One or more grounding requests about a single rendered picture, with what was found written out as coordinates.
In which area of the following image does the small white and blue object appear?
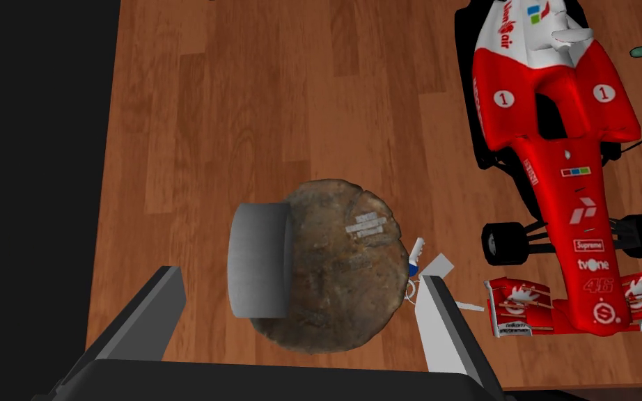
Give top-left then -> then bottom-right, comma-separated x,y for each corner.
404,237 -> 486,313

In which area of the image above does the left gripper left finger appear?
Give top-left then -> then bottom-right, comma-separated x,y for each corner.
84,265 -> 188,362

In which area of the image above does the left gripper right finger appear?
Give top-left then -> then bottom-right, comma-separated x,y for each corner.
414,274 -> 504,391

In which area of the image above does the red and white toy racing car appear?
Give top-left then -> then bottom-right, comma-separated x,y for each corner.
454,0 -> 642,339

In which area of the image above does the brown round jar, grey neck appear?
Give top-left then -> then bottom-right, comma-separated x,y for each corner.
226,178 -> 411,356

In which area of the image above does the brown wooden table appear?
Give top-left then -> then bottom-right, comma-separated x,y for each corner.
84,0 -> 642,391

